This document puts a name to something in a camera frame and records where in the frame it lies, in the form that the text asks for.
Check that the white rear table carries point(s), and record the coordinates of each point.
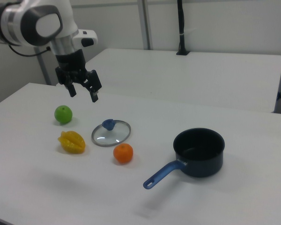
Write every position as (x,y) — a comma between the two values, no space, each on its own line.
(189,77)

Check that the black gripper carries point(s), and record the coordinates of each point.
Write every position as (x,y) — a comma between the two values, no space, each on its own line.
(71,65)

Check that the black camera stand pole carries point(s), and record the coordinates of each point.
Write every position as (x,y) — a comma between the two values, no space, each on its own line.
(182,28)

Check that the green toy apple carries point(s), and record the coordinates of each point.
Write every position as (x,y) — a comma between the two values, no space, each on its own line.
(63,114)

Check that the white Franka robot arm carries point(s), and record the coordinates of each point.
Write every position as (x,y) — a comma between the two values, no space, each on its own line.
(28,23)

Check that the yellow toy starfruit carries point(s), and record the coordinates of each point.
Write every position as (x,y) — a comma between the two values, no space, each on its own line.
(71,142)

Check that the grey metal frame post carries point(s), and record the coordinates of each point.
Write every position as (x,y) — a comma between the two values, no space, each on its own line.
(43,68)
(145,23)

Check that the orange toy tangerine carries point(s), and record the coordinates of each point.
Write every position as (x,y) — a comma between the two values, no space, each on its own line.
(123,153)

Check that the glass lid with blue knob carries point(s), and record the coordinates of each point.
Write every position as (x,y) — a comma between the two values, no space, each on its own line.
(111,133)

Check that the dark blue saucepan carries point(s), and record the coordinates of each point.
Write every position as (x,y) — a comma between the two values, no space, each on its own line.
(199,152)

